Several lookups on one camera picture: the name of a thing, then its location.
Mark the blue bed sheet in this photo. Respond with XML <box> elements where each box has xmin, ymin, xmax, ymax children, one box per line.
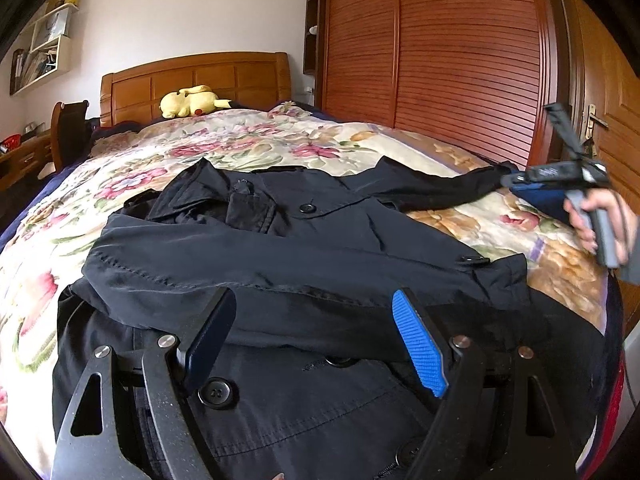
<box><xmin>0</xmin><ymin>164</ymin><xmax>79</xmax><ymax>249</ymax></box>

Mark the black trench coat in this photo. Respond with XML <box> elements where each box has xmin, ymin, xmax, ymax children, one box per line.
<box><xmin>52</xmin><ymin>158</ymin><xmax>604</xmax><ymax>479</ymax></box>

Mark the yellow plush toy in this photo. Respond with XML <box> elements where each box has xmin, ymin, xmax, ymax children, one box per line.
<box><xmin>160</xmin><ymin>84</ymin><xmax>231</xmax><ymax>119</ymax></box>

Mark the wooden door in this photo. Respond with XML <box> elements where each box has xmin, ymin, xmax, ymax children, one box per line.
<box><xmin>573</xmin><ymin>0</ymin><xmax>639</xmax><ymax>210</ymax></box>

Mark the person's right hand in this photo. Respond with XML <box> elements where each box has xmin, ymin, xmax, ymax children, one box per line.
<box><xmin>564</xmin><ymin>188</ymin><xmax>639</xmax><ymax>264</ymax></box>

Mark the red bowl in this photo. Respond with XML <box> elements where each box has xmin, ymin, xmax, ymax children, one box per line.
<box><xmin>1</xmin><ymin>134</ymin><xmax>22</xmax><ymax>151</ymax></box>

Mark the floral bed blanket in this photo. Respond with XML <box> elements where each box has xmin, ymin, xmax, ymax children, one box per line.
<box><xmin>1</xmin><ymin>103</ymin><xmax>608</xmax><ymax>478</ymax></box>

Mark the wooden louvered wardrobe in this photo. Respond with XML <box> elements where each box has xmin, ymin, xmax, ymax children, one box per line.
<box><xmin>304</xmin><ymin>0</ymin><xmax>562</xmax><ymax>167</ymax></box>

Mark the long wooden desk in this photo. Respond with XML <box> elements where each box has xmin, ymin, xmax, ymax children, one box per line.
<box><xmin>0</xmin><ymin>130</ymin><xmax>52</xmax><ymax>191</ymax></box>

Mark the wooden chair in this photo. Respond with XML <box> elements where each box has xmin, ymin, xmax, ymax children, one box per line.
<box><xmin>50</xmin><ymin>100</ymin><xmax>91</xmax><ymax>172</ymax></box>

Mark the wooden headboard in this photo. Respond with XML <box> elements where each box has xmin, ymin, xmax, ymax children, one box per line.
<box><xmin>100</xmin><ymin>52</ymin><xmax>292</xmax><ymax>128</ymax></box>

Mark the white wall shelf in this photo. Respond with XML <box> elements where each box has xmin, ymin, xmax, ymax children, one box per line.
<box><xmin>10</xmin><ymin>0</ymin><xmax>80</xmax><ymax>96</ymax></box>

